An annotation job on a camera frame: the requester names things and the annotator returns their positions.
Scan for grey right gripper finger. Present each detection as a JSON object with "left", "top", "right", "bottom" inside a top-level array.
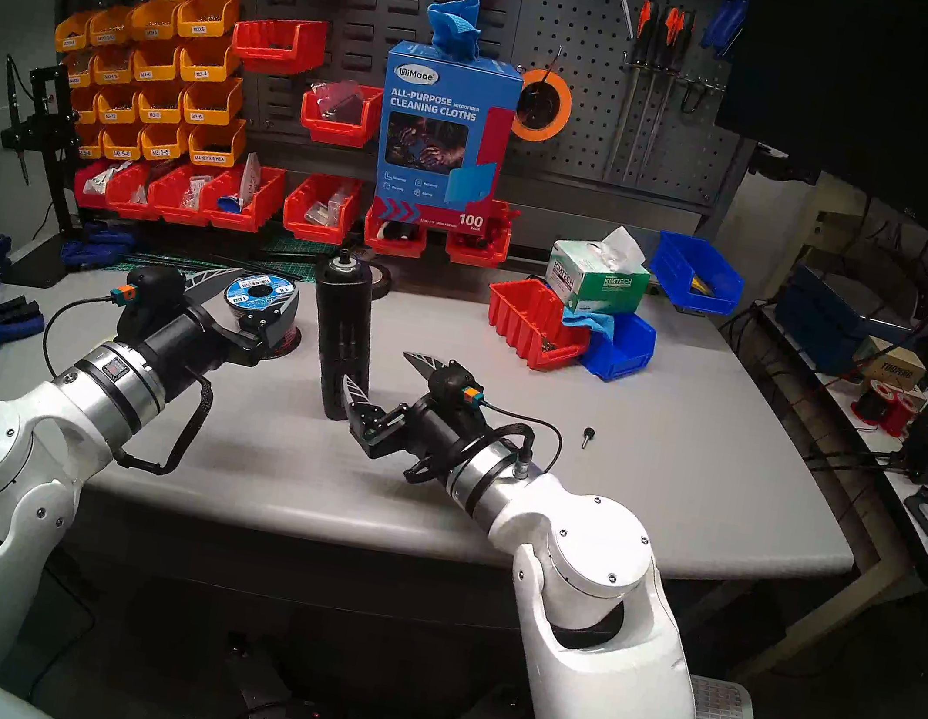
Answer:
[
  {"left": 335, "top": 374, "right": 374, "bottom": 429},
  {"left": 399, "top": 349, "right": 450, "bottom": 385}
]

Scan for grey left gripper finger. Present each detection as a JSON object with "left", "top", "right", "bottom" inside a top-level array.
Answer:
[
  {"left": 183, "top": 260, "right": 246, "bottom": 300},
  {"left": 258, "top": 291, "right": 305, "bottom": 358}
]

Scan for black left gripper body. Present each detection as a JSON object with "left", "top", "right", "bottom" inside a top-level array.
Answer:
[{"left": 119, "top": 299, "right": 271, "bottom": 427}]

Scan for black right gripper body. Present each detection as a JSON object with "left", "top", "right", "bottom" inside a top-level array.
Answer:
[{"left": 338, "top": 387, "right": 493, "bottom": 492}]

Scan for red parts bin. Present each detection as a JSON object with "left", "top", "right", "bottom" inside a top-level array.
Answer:
[
  {"left": 100, "top": 156, "right": 166, "bottom": 224},
  {"left": 444, "top": 194, "right": 519, "bottom": 272},
  {"left": 228, "top": 8, "right": 331, "bottom": 84},
  {"left": 296, "top": 77, "right": 385, "bottom": 152},
  {"left": 360, "top": 195, "right": 434, "bottom": 260},
  {"left": 196, "top": 157, "right": 289, "bottom": 237},
  {"left": 144, "top": 157, "right": 219, "bottom": 228},
  {"left": 69, "top": 153, "right": 123, "bottom": 215},
  {"left": 279, "top": 168, "right": 365, "bottom": 248}
]

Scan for black tape roll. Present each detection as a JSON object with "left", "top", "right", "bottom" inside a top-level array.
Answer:
[{"left": 351, "top": 257, "right": 399, "bottom": 305}]

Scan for red ribbed storage bin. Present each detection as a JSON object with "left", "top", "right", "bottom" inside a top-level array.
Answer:
[{"left": 478, "top": 271, "right": 600, "bottom": 380}]

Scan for white paper packet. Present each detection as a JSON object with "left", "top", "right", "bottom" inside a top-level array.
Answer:
[{"left": 235, "top": 150, "right": 265, "bottom": 210}]

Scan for clear plastic parts box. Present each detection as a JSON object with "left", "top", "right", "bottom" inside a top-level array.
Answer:
[{"left": 324, "top": 182, "right": 357, "bottom": 226}]

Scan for orange parts bin M4 HEX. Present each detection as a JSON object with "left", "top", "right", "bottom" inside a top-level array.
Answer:
[{"left": 185, "top": 111, "right": 252, "bottom": 172}]

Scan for orange parts bin M2.5-5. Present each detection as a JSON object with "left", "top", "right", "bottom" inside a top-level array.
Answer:
[{"left": 136, "top": 118, "right": 195, "bottom": 168}]

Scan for white plastic bag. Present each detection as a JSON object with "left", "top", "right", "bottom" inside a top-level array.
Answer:
[{"left": 81, "top": 155, "right": 131, "bottom": 201}]

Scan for orange parts bin M2.5-6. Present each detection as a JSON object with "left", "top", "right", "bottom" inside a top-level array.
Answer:
[{"left": 98, "top": 120, "right": 147, "bottom": 165}]

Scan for orange parts bin M3-6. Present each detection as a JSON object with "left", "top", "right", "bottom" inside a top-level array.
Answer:
[{"left": 178, "top": 70, "right": 248, "bottom": 133}]

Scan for orange parts bin M3-8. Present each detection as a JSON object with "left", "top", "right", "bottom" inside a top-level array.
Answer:
[{"left": 133, "top": 78, "right": 189, "bottom": 131}]

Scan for orange parts bin M2.5-8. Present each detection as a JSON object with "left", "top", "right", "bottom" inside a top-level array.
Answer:
[{"left": 70, "top": 122, "right": 107, "bottom": 162}]

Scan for orange parts bin M3-12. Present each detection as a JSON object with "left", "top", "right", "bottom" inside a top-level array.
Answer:
[{"left": 91, "top": 81, "right": 143, "bottom": 131}]

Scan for green white Kimtech wipes box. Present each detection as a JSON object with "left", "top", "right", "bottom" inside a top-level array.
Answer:
[{"left": 541, "top": 232, "right": 656, "bottom": 326}]

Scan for small blue storage bin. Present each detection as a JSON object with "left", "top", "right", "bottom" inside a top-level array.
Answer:
[{"left": 580, "top": 305, "right": 662, "bottom": 389}]

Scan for orange parts bin M3-4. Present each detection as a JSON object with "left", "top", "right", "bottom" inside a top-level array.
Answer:
[{"left": 175, "top": 30, "right": 245, "bottom": 90}]

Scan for orange parts bin M4-6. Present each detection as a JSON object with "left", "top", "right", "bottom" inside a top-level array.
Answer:
[{"left": 129, "top": 35, "right": 187, "bottom": 88}]

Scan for black metal stand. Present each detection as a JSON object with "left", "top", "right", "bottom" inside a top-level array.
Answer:
[{"left": 0, "top": 53, "right": 99, "bottom": 288}]

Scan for white tissue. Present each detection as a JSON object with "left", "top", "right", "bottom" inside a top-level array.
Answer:
[{"left": 595, "top": 223, "right": 652, "bottom": 275}]

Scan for orange parts bin M4X4X6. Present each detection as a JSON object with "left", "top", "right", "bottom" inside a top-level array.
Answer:
[{"left": 88, "top": 41, "right": 139, "bottom": 91}]

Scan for blue cleaning cloths box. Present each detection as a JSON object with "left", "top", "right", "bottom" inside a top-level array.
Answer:
[{"left": 362, "top": 39, "right": 528, "bottom": 239}]

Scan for orange parts bin M3X6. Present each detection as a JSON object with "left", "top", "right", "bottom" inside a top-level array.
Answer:
[{"left": 173, "top": 0, "right": 243, "bottom": 47}]

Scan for orange parts bin M3X8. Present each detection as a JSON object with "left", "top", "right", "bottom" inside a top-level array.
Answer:
[{"left": 128, "top": 0, "right": 188, "bottom": 49}]

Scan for orange tape roll on pegboard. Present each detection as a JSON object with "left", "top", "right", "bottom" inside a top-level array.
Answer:
[{"left": 510, "top": 66, "right": 578, "bottom": 148}]

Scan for orange parts bin M3X8 BAD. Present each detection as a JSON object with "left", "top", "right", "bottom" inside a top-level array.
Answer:
[{"left": 86, "top": 0, "right": 140, "bottom": 52}]

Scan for large blue storage bin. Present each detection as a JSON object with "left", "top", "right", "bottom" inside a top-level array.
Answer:
[{"left": 644, "top": 229, "right": 751, "bottom": 320}]

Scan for orange parts bin M3X4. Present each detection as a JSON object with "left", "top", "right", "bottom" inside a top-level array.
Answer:
[{"left": 50, "top": 6, "right": 99, "bottom": 58}]

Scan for dark blue equipment case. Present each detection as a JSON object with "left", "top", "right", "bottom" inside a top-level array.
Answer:
[{"left": 766, "top": 262, "right": 923, "bottom": 387}]

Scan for small cardboard box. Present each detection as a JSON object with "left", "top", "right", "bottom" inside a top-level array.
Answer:
[{"left": 849, "top": 334, "right": 928, "bottom": 394}]

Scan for black monitor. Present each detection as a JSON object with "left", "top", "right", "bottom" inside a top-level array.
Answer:
[{"left": 695, "top": 0, "right": 928, "bottom": 283}]

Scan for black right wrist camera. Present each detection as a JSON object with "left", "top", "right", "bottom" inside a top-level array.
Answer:
[{"left": 420, "top": 360, "right": 488, "bottom": 419}]

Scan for red wire spool blue label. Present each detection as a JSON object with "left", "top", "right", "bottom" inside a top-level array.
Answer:
[{"left": 217, "top": 268, "right": 310, "bottom": 358}]

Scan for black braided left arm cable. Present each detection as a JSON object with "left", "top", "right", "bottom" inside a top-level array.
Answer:
[{"left": 112, "top": 360, "right": 217, "bottom": 483}]

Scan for thin black left camera cable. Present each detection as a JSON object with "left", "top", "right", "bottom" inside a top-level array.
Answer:
[{"left": 35, "top": 283, "right": 123, "bottom": 392}]

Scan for thin black camera cable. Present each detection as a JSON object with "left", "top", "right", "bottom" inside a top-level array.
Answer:
[
  {"left": 35, "top": 283, "right": 123, "bottom": 392},
  {"left": 470, "top": 400, "right": 568, "bottom": 477}
]

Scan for thin black right camera cable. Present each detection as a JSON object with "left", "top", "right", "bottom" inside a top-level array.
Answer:
[{"left": 470, "top": 400, "right": 568, "bottom": 477}]

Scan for dark robot pedestal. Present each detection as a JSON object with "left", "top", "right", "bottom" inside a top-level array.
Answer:
[{"left": 214, "top": 624, "right": 527, "bottom": 719}]

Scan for black louvered wall panel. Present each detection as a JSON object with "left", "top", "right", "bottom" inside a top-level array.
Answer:
[{"left": 222, "top": 0, "right": 525, "bottom": 192}]

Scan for orange black handled screwdriver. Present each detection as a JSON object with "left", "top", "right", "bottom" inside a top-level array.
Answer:
[
  {"left": 622, "top": 2, "right": 687, "bottom": 186},
  {"left": 602, "top": 0, "right": 662, "bottom": 185}
]

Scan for blue handled pliers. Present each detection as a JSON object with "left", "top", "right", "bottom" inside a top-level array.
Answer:
[
  {"left": 714, "top": 0, "right": 754, "bottom": 58},
  {"left": 699, "top": 0, "right": 741, "bottom": 60}
]

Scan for small red wire spool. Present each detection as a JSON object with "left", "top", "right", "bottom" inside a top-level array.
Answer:
[
  {"left": 849, "top": 376, "right": 898, "bottom": 428},
  {"left": 877, "top": 390, "right": 922, "bottom": 442}
]

